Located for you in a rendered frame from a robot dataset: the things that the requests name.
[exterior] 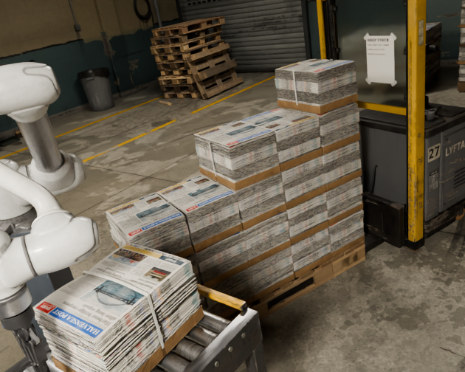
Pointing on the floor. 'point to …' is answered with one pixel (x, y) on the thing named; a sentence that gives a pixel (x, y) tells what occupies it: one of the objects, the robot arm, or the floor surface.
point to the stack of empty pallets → (176, 36)
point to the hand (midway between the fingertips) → (41, 370)
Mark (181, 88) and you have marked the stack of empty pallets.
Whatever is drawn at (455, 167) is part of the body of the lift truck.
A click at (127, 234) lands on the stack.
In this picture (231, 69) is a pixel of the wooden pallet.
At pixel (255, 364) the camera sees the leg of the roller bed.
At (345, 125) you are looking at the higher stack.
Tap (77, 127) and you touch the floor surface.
